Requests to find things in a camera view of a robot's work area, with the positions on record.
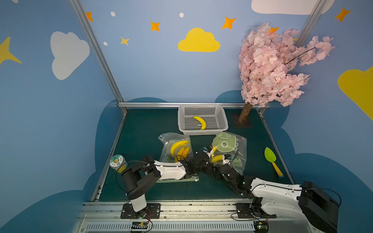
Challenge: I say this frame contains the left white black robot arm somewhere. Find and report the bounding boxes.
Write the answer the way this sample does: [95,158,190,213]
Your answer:
[120,150,213,214]

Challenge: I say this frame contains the white perforated plastic basket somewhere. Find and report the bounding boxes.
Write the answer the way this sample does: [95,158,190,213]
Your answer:
[178,104,229,136]

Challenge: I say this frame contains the orange banana bag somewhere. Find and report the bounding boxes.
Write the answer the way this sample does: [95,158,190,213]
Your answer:
[182,147,190,158]
[175,147,185,162]

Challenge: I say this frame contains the green printed zip bag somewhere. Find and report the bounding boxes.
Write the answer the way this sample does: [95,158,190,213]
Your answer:
[209,132,247,175]

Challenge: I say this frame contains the green toy shovel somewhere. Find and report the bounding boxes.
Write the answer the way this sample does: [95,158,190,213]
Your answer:
[264,147,284,178]

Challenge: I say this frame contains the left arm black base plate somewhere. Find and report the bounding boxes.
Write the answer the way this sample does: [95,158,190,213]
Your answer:
[120,203,161,220]

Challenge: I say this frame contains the yellow banana bag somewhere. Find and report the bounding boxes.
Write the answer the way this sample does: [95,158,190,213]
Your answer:
[170,140,190,155]
[211,155,225,163]
[211,146,217,156]

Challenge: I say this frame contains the yellow banana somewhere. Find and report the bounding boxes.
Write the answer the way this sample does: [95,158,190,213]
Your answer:
[193,116,207,130]

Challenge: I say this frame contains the aluminium front rail frame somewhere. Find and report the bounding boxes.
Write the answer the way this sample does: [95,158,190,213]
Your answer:
[72,198,318,233]

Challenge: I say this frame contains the pink blossom artificial tree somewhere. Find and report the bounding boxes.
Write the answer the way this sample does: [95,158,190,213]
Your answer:
[238,22,335,123]

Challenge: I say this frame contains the clear zip bag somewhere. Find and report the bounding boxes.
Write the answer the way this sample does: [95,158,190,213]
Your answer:
[155,133,199,183]

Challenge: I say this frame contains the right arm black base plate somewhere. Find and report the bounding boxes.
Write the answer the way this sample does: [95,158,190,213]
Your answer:
[235,203,277,219]

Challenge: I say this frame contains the small round labelled jar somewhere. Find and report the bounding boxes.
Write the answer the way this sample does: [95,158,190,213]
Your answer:
[109,154,128,173]

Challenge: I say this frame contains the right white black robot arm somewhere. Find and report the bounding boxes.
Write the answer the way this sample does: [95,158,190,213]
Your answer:
[205,164,341,233]

